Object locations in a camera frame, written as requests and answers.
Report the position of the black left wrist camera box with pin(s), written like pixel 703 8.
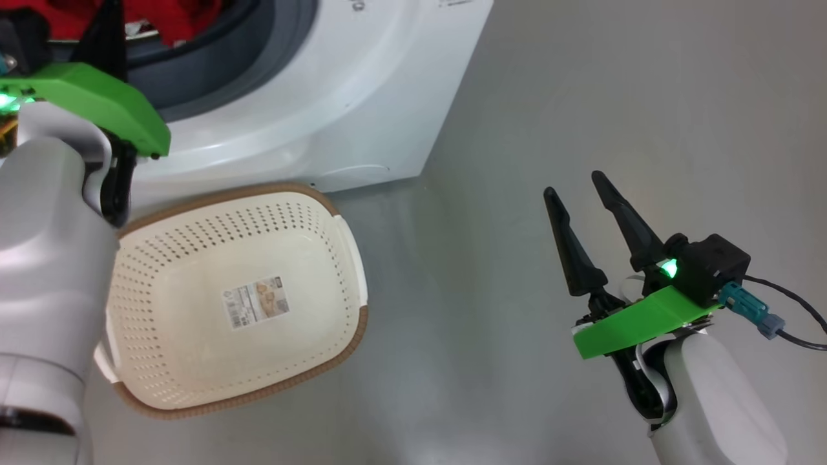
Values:
pixel 26 39

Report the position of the red and white garment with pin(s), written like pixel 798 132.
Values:
pixel 174 16

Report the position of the white front-load washing machine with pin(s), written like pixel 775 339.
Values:
pixel 355 97

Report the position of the cream basket with brown rim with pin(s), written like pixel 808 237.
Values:
pixel 194 368

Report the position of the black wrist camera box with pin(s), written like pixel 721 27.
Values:
pixel 714 265
pixel 26 39

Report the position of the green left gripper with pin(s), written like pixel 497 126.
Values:
pixel 97 97

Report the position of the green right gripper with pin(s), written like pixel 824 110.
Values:
pixel 633 323

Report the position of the round white filter cover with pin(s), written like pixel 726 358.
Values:
pixel 362 175

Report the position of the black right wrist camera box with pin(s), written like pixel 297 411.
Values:
pixel 714 265

